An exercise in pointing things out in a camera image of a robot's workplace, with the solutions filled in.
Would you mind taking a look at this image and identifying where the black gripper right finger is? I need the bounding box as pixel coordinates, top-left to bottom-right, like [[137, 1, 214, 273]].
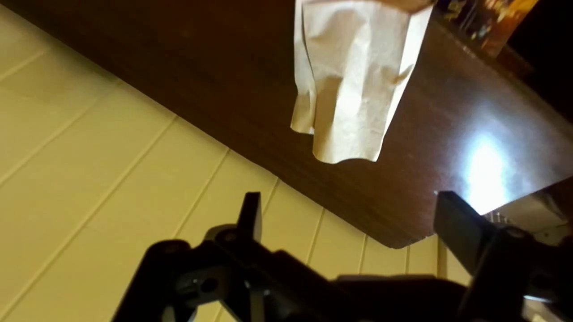
[[432, 189, 573, 322]]

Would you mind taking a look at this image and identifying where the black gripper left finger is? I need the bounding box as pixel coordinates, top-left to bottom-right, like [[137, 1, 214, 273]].
[[112, 189, 338, 322]]

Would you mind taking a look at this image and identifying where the white cloth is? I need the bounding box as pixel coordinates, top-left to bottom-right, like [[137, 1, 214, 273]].
[[289, 0, 438, 164]]

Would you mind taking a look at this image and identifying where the dark brown wooden table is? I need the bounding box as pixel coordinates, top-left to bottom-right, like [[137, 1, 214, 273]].
[[0, 0, 573, 250]]

